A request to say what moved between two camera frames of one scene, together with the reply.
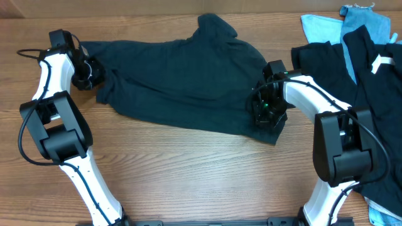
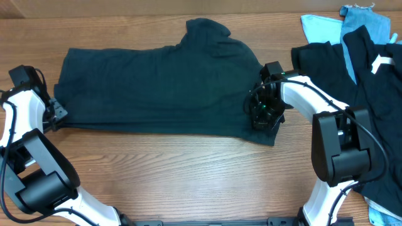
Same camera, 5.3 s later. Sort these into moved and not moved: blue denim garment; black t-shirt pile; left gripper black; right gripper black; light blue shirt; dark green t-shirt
Moved: dark green t-shirt; left gripper black
Not moved: blue denim garment; right gripper black; light blue shirt; black t-shirt pile
